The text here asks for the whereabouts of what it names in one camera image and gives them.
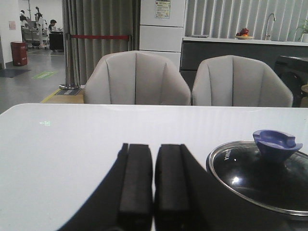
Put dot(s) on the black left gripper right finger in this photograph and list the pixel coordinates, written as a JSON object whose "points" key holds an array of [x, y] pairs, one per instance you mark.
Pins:
{"points": [[187, 198]]}

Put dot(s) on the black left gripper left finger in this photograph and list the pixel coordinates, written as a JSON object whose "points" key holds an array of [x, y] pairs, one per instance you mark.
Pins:
{"points": [[123, 200]]}

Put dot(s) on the left beige upholstered chair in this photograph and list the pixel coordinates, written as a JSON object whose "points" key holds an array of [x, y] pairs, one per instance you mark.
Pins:
{"points": [[136, 77]]}

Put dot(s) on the beige upholstered chair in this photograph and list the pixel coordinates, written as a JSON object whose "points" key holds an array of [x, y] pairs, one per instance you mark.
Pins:
{"points": [[238, 81], [136, 77]]}

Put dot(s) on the right beige upholstered chair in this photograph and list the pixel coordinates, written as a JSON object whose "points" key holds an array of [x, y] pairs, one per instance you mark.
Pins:
{"points": [[238, 81]]}

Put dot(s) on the dark kitchen counter cabinet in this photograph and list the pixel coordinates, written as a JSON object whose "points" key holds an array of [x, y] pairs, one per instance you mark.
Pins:
{"points": [[194, 50]]}

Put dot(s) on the red barrier belt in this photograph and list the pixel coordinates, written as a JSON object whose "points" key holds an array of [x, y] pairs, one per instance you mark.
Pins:
{"points": [[99, 37]]}

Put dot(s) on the fruit bowl on counter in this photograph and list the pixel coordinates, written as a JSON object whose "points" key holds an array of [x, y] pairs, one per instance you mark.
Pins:
{"points": [[243, 34]]}

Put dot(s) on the red trash bin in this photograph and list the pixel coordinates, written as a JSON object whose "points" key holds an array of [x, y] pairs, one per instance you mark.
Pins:
{"points": [[19, 55]]}

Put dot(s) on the person in black shirt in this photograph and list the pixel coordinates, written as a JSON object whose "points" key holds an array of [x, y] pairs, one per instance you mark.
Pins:
{"points": [[51, 28]]}

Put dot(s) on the grey curtain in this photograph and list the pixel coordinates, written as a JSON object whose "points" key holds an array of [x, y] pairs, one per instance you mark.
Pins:
{"points": [[94, 28]]}

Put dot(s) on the potted green plant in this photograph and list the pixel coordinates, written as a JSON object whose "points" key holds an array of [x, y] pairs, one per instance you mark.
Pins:
{"points": [[303, 28]]}

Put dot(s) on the chrome kitchen faucet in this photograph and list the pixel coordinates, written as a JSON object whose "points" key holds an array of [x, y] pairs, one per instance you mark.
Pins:
{"points": [[269, 23]]}

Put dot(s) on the chrome stanchion post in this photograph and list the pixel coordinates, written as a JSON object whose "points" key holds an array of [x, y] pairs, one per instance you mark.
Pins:
{"points": [[69, 80]]}

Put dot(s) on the pink wall notice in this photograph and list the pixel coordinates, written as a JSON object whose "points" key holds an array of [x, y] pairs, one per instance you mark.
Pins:
{"points": [[12, 25]]}

